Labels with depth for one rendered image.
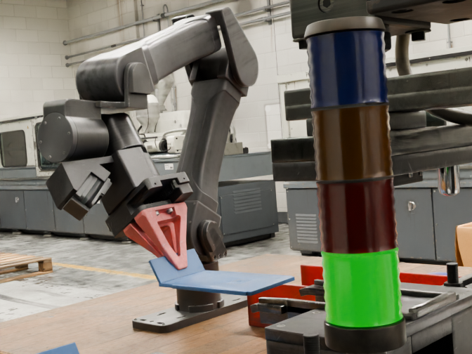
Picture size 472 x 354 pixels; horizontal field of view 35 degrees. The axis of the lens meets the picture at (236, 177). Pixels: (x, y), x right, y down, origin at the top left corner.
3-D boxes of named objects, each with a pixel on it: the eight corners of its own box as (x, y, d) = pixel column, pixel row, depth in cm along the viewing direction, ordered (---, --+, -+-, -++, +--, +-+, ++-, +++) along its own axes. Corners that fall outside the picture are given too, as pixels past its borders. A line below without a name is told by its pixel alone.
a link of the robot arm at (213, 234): (204, 221, 98) (227, 215, 103) (153, 222, 103) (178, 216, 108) (208, 268, 99) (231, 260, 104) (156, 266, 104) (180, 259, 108)
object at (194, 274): (194, 272, 89) (192, 248, 89) (295, 280, 78) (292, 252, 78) (150, 285, 84) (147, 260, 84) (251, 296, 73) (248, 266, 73)
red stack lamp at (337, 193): (348, 239, 39) (344, 177, 39) (412, 242, 37) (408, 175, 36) (305, 251, 36) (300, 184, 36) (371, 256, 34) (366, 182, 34)
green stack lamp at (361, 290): (352, 305, 39) (348, 242, 39) (417, 312, 37) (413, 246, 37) (310, 321, 37) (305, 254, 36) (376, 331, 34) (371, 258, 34)
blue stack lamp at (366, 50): (339, 107, 39) (335, 43, 39) (403, 101, 36) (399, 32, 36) (294, 109, 36) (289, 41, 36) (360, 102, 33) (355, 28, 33)
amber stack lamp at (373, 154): (344, 174, 39) (339, 110, 39) (408, 172, 36) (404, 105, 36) (300, 180, 36) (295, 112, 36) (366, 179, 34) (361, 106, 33)
